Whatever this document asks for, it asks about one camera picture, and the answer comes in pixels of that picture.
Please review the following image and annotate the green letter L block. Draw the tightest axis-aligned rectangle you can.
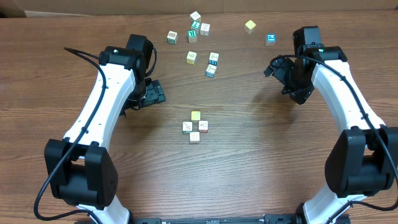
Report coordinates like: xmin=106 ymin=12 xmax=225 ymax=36
xmin=190 ymin=21 xmax=201 ymax=32

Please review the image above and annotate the yellow wooden block centre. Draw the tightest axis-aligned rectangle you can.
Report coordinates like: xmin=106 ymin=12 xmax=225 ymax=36
xmin=191 ymin=111 xmax=201 ymax=122

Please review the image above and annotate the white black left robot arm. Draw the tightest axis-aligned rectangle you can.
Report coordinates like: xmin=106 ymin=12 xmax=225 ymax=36
xmin=34 ymin=34 xmax=166 ymax=223

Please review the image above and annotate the wooden block yellow side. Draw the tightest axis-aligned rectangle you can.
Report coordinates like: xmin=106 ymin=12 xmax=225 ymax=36
xmin=186 ymin=51 xmax=197 ymax=65

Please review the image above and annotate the wooden block blue side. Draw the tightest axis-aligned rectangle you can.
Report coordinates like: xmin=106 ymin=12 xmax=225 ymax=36
xmin=209 ymin=52 xmax=220 ymax=66
xmin=205 ymin=64 xmax=217 ymax=78

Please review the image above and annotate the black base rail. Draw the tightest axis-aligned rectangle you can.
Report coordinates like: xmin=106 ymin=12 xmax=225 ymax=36
xmin=74 ymin=213 xmax=351 ymax=224

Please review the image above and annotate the wooden block green bottom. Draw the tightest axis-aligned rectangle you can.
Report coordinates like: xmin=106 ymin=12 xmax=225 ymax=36
xmin=182 ymin=121 xmax=193 ymax=134

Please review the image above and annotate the blue letter P block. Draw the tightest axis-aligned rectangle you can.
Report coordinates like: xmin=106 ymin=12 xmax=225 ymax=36
xmin=265 ymin=34 xmax=276 ymax=47

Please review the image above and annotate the wooden block red edge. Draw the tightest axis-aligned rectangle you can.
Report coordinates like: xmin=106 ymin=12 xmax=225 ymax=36
xmin=198 ymin=120 xmax=208 ymax=133

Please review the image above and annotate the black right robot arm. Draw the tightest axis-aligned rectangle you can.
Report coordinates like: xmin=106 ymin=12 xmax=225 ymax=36
xmin=264 ymin=26 xmax=397 ymax=223

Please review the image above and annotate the wooden block top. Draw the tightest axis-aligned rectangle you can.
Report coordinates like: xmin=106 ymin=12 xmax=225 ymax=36
xmin=190 ymin=11 xmax=201 ymax=22

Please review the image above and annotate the wooden block letter X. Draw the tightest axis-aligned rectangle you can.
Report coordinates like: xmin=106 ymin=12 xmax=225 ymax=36
xmin=200 ymin=23 xmax=210 ymax=36

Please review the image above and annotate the green letter R block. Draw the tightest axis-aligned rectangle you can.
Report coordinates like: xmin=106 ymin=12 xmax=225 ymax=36
xmin=187 ymin=30 xmax=197 ymax=43

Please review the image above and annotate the wooden block blue side lower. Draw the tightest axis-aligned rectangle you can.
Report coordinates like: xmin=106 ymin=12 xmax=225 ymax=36
xmin=205 ymin=64 xmax=217 ymax=78

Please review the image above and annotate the cardboard box edge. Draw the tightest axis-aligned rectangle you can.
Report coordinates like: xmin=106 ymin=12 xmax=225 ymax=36
xmin=0 ymin=6 xmax=103 ymax=18

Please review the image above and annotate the yellow block top right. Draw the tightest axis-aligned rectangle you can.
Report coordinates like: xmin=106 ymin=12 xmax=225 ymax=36
xmin=244 ymin=20 xmax=256 ymax=34

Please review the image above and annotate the wooden block green B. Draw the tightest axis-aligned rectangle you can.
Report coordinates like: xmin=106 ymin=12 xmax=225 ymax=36
xmin=167 ymin=30 xmax=178 ymax=45

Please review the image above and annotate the wooden block blue side upper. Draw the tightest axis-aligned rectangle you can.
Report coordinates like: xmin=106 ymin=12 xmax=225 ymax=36
xmin=209 ymin=52 xmax=220 ymax=66

